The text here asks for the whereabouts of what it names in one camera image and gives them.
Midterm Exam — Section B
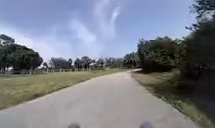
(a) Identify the leaf-strewn grass verge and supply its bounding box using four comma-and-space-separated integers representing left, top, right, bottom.
130, 69, 215, 128

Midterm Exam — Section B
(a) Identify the fence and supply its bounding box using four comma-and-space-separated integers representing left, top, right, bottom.
0, 67, 93, 77

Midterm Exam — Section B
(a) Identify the robot's own part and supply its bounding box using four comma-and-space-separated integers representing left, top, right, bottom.
67, 122, 81, 128
139, 120, 155, 128

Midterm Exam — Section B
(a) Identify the grass field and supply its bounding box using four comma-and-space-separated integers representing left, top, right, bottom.
0, 67, 129, 113

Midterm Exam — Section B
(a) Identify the row of trees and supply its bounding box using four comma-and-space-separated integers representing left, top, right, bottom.
0, 33, 141, 72

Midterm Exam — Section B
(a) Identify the pale grey paved path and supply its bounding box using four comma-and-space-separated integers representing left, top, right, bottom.
0, 68, 203, 128

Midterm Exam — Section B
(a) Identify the dense wood of trees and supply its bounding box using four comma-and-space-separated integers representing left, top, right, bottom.
136, 0, 215, 101

